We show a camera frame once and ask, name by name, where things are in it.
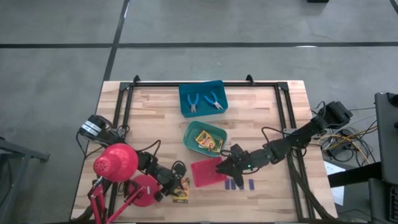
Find black power adapter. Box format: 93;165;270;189
328;144;354;156

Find black table frame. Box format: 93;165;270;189
107;74;330;224

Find white paper sheet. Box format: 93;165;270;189
323;161;346;207

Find black desk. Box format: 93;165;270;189
326;91;398;224

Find red desk lamp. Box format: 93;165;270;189
86;142;160;224

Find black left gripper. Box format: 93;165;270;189
154;161;188;203

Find yellow cable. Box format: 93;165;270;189
318;124;379;164

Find blue plastic bin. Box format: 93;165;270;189
178;80;229;119

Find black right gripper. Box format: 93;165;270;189
216;149;272;188

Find red plastic basket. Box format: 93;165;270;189
190;156;228;189

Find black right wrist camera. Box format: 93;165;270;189
229;142;247;158

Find green plastic bin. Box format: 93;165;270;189
182;120;228;158

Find grey metal stand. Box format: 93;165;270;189
0;136;50;224

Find blue handled pliers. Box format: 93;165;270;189
203;90;224;111
187;93;200;114

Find yellow green crayon box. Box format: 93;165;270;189
195;129;217;151
208;139;224;154
172;177;191;204

